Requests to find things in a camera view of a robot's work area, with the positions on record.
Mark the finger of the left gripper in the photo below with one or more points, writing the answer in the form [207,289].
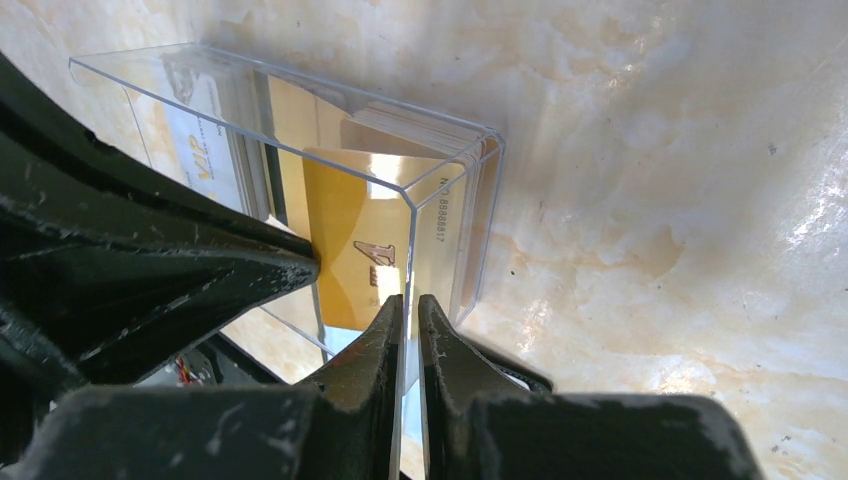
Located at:
[34,121]
[109,297]

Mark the clear plastic card box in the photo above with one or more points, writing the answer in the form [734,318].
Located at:
[138,73]

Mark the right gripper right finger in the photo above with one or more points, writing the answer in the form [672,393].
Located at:
[506,432]

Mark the gold credit card stack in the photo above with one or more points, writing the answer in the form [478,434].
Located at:
[383,192]

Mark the silver credit card stack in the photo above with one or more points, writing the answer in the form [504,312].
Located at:
[217,161]

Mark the black card holder wallet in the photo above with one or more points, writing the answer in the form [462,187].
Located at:
[472,360]

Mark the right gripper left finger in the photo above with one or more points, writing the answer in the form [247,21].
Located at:
[340,422]

